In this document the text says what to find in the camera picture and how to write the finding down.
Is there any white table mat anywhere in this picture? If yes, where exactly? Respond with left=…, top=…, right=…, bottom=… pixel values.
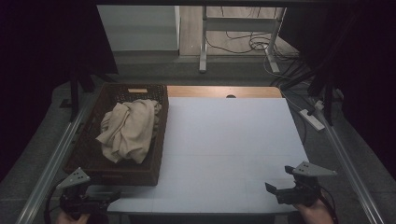
left=106, top=96, right=310, bottom=216

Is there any white power strip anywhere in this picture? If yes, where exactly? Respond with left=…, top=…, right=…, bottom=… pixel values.
left=299, top=108, right=326, bottom=132

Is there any brown wicker basket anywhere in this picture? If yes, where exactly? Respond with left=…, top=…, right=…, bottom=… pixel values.
left=64, top=82, right=170, bottom=187

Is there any tangle of black floor cables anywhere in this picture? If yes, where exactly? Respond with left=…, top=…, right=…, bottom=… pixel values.
left=206, top=7, right=302, bottom=63

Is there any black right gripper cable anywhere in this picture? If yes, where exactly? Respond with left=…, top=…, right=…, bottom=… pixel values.
left=318, top=186, right=340, bottom=224

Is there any beige cloth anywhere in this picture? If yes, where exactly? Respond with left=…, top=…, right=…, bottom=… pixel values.
left=95, top=98, right=163, bottom=165

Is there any aluminium rail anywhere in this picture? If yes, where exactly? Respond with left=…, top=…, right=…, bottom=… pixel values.
left=311, top=101, right=387, bottom=224
left=15, top=94, right=96, bottom=224

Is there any white cabinet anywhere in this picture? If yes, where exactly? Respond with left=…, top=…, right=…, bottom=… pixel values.
left=96, top=4, right=181, bottom=52

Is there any person's left hand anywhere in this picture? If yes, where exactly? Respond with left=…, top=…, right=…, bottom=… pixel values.
left=55, top=211, right=92, bottom=224

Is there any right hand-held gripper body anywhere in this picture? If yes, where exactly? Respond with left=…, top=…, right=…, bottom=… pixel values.
left=276, top=161, right=338, bottom=207

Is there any person's right hand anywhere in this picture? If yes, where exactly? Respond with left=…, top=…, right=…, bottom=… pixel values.
left=292, top=191, right=339, bottom=224

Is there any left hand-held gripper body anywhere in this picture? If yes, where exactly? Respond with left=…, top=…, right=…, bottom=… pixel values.
left=55, top=167, right=108, bottom=219

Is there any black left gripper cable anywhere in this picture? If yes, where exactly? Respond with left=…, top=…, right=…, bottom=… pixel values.
left=43, top=183, right=64, bottom=224

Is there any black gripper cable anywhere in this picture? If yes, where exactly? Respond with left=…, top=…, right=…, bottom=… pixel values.
left=318, top=186, right=340, bottom=224
left=43, top=183, right=64, bottom=224

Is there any white metal desk frame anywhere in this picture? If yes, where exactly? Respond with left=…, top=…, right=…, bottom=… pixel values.
left=199, top=6, right=286, bottom=75

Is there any black stand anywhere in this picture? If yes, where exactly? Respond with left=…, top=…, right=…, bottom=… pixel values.
left=68, top=69, right=95, bottom=123
left=307, top=62, right=338, bottom=127

